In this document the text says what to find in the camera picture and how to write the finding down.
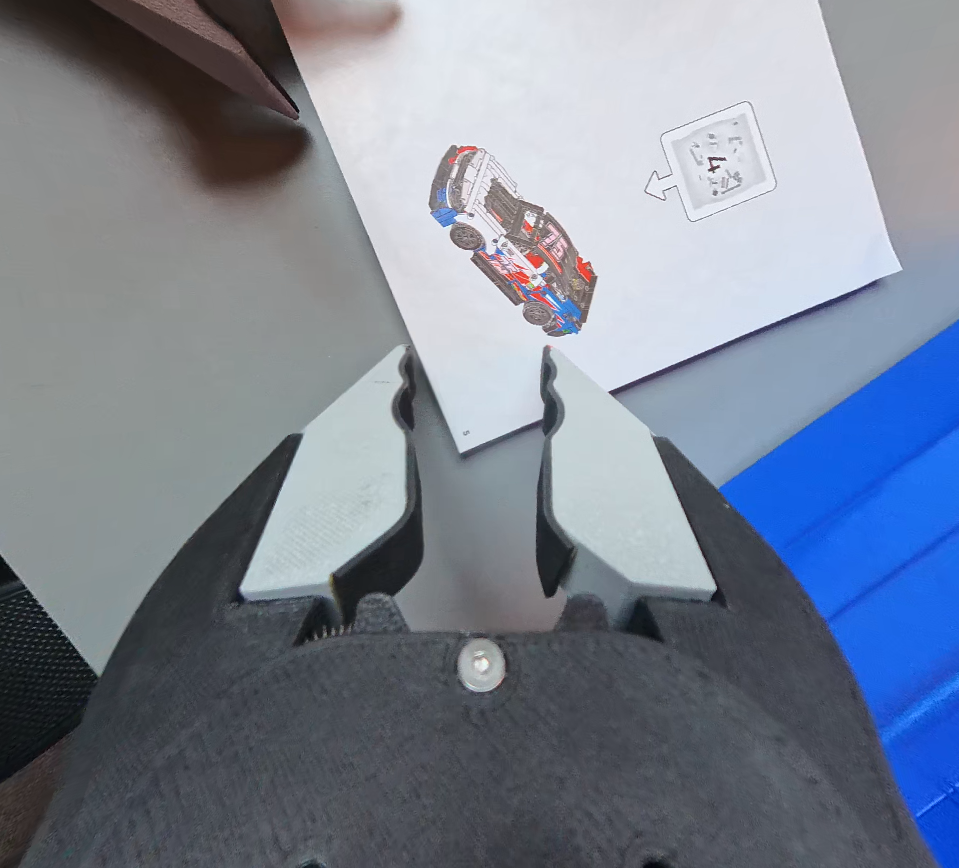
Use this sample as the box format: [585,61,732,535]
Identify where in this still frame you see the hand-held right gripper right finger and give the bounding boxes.
[535,345,719,633]

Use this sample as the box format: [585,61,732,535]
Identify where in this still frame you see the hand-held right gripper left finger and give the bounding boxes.
[239,344,426,605]

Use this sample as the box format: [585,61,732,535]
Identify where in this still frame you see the white lego instruction booklet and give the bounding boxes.
[241,0,905,458]

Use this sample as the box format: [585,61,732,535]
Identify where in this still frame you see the blue plastic bin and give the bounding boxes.
[717,317,959,868]

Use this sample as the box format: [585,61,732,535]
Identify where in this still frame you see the black mesh chair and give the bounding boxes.
[0,552,103,784]

